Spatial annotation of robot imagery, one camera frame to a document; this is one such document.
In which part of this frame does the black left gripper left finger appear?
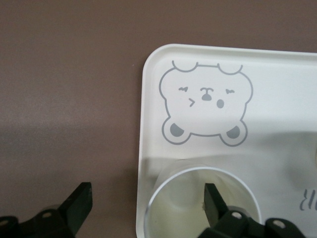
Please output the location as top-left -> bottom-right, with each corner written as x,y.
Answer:
0,182 -> 93,238

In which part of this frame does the white plastic cup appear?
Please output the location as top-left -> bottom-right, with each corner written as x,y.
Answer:
145,159 -> 262,238

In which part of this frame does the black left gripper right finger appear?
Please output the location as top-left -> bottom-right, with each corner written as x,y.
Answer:
200,183 -> 309,238

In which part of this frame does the white tray with bear print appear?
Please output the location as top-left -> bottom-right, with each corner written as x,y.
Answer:
135,43 -> 317,238

